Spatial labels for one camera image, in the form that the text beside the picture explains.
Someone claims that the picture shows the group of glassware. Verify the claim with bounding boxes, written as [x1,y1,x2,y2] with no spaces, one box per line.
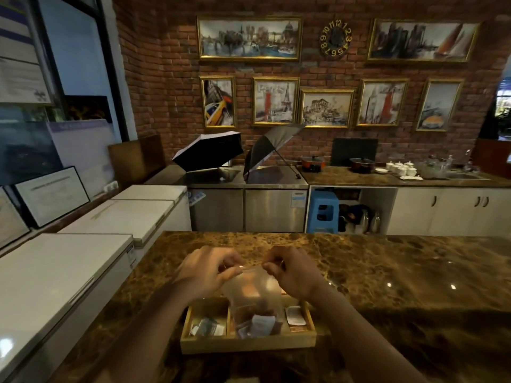
[415,155,456,180]

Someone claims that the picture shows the red cooking pot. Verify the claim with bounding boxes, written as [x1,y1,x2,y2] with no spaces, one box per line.
[300,156,325,173]

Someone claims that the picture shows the old building painting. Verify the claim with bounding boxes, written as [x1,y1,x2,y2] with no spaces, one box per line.
[298,88,356,129]

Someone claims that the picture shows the brown wooden board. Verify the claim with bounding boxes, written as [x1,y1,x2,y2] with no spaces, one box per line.
[108,133,166,189]

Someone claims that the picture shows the stainless steel counter fridge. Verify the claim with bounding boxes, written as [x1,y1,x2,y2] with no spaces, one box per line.
[145,165,310,234]

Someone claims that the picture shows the medium white chest freezer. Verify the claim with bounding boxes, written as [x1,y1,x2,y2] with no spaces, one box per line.
[58,199,192,260]

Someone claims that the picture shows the orange boat painting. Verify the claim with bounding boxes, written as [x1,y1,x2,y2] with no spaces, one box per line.
[415,78,465,133]

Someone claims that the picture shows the person's left forearm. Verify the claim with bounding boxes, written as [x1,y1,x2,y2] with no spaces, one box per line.
[94,284,200,383]

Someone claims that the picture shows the person's right forearm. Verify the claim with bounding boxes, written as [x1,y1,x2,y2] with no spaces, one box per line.
[308,280,430,383]

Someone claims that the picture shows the wide sailboat painting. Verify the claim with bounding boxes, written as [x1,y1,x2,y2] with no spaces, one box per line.
[366,18,481,63]

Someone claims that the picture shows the white flat packet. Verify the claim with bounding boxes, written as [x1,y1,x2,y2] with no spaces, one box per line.
[285,306,307,327]

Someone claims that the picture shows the silver framed certificate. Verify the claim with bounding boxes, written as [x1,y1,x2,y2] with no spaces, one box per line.
[0,186,32,250]

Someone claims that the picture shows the red bus painting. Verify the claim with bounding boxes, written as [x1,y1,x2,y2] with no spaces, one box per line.
[355,78,410,128]

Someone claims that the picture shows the black board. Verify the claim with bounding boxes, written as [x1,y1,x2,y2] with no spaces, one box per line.
[330,138,379,167]

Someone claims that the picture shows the large white chest freezer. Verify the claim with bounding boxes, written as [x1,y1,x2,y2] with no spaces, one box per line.
[0,233,135,383]

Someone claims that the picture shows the yellow taxi painting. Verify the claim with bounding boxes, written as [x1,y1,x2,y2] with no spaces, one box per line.
[199,75,238,129]

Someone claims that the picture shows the grey open umbrella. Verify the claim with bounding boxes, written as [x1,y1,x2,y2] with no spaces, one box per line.
[243,124,307,182]

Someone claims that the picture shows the blue plastic stool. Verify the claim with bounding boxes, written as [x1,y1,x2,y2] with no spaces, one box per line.
[307,190,340,234]

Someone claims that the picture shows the tower painting gold frame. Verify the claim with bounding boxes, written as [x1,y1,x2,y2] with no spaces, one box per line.
[251,76,300,127]

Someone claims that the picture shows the black open umbrella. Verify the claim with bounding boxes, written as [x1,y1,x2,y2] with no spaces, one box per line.
[172,131,244,173]

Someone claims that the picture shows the steel sink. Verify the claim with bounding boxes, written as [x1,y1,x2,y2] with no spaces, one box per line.
[445,170,492,181]

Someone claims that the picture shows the round black wall clock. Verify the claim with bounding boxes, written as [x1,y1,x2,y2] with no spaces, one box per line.
[319,20,353,59]

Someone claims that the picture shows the clear plastic zip bag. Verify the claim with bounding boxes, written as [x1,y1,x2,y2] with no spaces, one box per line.
[221,265,287,328]

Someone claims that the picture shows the person's right hand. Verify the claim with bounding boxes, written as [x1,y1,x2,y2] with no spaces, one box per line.
[261,246,327,302]

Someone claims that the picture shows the small white chest freezer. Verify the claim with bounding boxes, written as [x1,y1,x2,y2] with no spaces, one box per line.
[111,184,189,204]

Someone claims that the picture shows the white paper sachet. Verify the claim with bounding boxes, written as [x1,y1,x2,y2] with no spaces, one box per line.
[236,314,277,339]

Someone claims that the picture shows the group of white cups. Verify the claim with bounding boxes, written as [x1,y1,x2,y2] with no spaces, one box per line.
[385,159,418,178]

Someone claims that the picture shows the black framed certificate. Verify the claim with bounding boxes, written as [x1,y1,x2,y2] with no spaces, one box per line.
[14,166,91,229]

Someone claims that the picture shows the grey foil sachet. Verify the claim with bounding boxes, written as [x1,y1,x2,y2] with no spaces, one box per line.
[189,317,225,338]

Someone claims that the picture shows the person's left hand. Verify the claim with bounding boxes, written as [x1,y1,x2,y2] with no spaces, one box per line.
[174,246,245,300]

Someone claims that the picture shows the wooden compartment tray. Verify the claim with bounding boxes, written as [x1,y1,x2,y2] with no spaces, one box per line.
[179,294,318,355]

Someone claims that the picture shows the dark pot with lid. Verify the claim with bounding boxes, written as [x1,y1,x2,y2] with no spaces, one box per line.
[350,157,376,174]

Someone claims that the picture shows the wide city river painting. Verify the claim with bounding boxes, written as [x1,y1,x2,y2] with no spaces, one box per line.
[196,16,303,63]

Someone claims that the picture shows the white leaning board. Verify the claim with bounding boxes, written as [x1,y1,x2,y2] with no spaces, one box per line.
[47,119,120,199]

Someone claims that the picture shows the white cabinet with doors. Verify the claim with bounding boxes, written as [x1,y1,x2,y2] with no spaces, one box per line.
[304,186,511,238]

